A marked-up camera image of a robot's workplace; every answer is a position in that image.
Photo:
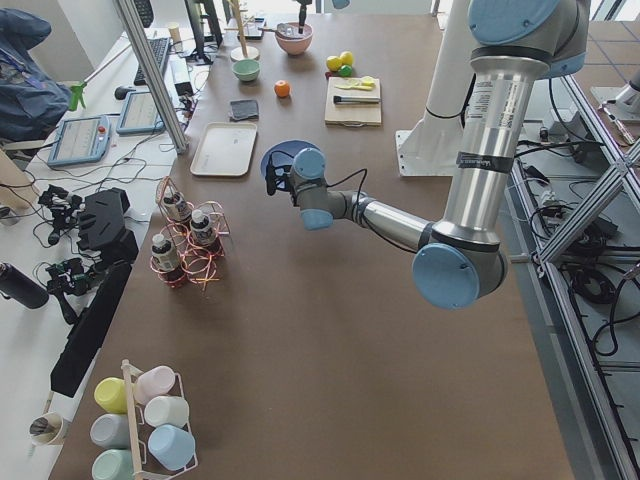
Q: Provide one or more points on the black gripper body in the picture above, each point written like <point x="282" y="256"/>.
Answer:
<point x="286" y="183"/>
<point x="302" y="13"/>

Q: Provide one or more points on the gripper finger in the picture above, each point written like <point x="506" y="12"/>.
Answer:
<point x="301" y="22"/>
<point x="271" y="179"/>

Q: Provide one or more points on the blue plate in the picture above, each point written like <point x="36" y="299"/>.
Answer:
<point x="283" y="153"/>

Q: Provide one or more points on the orange fruit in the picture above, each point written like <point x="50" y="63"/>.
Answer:
<point x="282" y="89"/>

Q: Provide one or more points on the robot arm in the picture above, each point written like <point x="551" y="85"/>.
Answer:
<point x="337" y="4"/>
<point x="492" y="54"/>

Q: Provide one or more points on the steel ice scoop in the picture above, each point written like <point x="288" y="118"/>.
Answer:
<point x="283" y="29"/>

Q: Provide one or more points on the pink ice bowl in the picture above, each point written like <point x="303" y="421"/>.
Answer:
<point x="299" y="43"/>

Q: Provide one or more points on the yellow lemon near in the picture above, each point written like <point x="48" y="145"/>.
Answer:
<point x="333" y="63"/>

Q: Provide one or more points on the yellow lemon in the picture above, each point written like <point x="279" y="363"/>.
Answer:
<point x="346" y="58"/>
<point x="333" y="63"/>

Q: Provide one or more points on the cream rabbit tray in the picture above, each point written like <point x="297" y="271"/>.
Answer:
<point x="224" y="150"/>

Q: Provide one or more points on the yellow lemon far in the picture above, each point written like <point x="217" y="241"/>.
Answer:
<point x="346" y="58"/>

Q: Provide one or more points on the green lime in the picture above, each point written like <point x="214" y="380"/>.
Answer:
<point x="345" y="71"/>

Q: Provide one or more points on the wooden glass stand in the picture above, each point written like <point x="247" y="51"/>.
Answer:
<point x="235" y="23"/>

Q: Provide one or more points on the grey folded cloth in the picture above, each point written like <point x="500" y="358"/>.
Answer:
<point x="243" y="109"/>

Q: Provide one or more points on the green bowl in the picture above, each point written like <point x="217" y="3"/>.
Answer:
<point x="246" y="70"/>

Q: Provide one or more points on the tea bottle lower left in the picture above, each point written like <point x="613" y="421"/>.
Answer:
<point x="203" y="232"/>

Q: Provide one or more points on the tea bottle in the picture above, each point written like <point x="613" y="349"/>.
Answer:
<point x="203" y="232"/>
<point x="166" y="261"/>
<point x="176" y="207"/>

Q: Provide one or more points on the steel muddler black tip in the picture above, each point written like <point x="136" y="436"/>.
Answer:
<point x="355" y="100"/>

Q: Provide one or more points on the bamboo cutting board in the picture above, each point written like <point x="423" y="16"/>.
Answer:
<point x="352" y="115"/>

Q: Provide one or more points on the yellow plastic knife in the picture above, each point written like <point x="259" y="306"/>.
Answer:
<point x="355" y="86"/>

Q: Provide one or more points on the tea bottle upper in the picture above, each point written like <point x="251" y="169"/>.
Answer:
<point x="176" y="207"/>

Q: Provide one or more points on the tea bottle lower right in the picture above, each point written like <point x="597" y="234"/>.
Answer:
<point x="166" y="261"/>

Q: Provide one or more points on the teach pendant far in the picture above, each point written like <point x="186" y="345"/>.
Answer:
<point x="139" y="115"/>

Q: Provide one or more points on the teach pendant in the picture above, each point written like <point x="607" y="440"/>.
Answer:
<point x="80" y="140"/>
<point x="139" y="115"/>

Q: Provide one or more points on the teach pendant near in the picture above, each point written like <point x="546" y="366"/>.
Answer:
<point x="80" y="140"/>

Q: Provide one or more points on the black water bottle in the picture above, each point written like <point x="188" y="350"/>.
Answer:
<point x="17" y="286"/>

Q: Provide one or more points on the pastel cup rack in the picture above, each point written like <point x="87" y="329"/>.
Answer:
<point x="145" y="431"/>

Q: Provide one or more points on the paper cup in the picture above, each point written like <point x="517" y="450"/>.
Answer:
<point x="48" y="429"/>

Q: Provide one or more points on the copper wire bottle rack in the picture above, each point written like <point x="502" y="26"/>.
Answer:
<point x="198" y="263"/>

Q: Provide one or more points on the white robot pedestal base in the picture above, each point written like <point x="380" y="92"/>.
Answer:
<point x="431" y="147"/>

